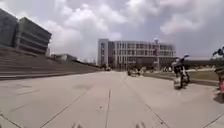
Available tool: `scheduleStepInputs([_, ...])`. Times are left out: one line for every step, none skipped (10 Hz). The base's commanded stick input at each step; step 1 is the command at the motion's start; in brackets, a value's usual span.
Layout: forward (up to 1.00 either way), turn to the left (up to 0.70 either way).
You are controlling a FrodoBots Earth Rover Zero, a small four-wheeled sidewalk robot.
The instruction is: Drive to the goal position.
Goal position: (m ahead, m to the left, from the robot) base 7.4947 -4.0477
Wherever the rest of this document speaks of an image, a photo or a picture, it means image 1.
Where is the vehicle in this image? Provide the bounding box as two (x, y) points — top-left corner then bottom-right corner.
(126, 67), (142, 77)

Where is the grey building with tower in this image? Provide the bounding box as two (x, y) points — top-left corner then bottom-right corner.
(97, 38), (177, 71)

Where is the grey concrete slab plaza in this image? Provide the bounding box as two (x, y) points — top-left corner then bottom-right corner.
(0, 70), (224, 128)

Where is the low flat building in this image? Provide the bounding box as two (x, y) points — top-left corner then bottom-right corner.
(50, 53), (79, 63)

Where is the robot's own part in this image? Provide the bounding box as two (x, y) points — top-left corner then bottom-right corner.
(135, 121), (147, 128)

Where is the parked dark scooter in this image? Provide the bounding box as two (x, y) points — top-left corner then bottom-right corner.
(171, 54), (191, 90)

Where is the wide stone stairway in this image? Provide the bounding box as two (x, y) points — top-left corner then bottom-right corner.
(0, 45), (102, 81)

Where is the grey tiered building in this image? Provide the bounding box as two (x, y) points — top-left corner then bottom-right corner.
(14, 17), (53, 56)

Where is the grass strip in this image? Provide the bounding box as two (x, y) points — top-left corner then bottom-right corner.
(143, 69), (221, 83)

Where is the dark glass building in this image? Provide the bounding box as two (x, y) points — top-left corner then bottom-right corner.
(0, 8), (19, 48)

